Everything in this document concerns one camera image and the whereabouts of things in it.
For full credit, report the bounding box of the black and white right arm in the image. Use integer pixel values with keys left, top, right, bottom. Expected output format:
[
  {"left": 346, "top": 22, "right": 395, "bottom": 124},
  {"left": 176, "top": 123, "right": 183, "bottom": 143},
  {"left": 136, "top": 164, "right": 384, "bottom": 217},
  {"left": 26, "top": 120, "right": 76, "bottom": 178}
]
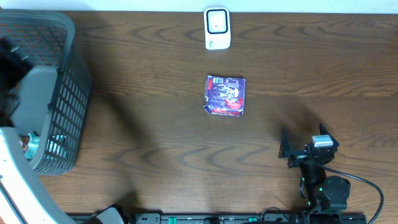
[{"left": 278, "top": 124, "right": 351, "bottom": 223}]

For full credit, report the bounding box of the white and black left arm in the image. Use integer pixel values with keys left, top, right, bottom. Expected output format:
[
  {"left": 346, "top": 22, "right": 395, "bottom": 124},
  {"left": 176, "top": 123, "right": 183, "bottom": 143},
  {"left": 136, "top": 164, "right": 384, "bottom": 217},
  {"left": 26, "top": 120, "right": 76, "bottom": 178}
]
[{"left": 1, "top": 37, "right": 75, "bottom": 223}]

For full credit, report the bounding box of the teal snack packet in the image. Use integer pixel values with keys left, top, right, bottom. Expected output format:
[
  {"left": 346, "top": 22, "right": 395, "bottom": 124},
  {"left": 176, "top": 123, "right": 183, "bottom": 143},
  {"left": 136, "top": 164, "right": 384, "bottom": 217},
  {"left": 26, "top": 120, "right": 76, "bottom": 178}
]
[{"left": 24, "top": 133, "right": 67, "bottom": 159}]

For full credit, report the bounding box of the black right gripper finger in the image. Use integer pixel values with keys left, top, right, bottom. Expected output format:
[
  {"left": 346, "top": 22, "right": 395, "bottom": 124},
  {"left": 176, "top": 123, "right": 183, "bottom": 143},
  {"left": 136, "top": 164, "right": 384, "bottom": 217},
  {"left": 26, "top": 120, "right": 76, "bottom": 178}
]
[
  {"left": 319, "top": 123, "right": 338, "bottom": 145},
  {"left": 278, "top": 129, "right": 292, "bottom": 159}
]

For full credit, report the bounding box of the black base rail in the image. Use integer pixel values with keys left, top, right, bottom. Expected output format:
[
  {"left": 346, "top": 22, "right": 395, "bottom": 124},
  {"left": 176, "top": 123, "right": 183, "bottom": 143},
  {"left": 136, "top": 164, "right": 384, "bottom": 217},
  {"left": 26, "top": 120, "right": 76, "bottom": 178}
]
[{"left": 68, "top": 205, "right": 367, "bottom": 224}]

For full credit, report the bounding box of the grey plastic mesh basket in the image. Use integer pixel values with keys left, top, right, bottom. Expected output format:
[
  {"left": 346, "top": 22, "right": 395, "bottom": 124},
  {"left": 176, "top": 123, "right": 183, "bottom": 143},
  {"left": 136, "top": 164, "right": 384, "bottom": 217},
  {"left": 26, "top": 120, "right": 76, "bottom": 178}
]
[{"left": 1, "top": 9, "right": 92, "bottom": 175}]

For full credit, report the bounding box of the white barcode scanner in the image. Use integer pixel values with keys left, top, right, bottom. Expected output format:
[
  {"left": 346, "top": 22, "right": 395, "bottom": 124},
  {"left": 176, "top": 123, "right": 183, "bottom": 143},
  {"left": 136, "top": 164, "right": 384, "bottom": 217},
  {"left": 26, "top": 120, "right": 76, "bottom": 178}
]
[{"left": 203, "top": 7, "right": 231, "bottom": 50}]

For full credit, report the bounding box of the orange brown candy bar wrapper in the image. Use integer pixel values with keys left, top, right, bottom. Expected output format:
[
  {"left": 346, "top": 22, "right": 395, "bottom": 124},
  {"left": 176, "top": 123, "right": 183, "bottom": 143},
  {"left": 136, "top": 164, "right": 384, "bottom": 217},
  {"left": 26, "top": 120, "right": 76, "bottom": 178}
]
[{"left": 19, "top": 136, "right": 30, "bottom": 152}]

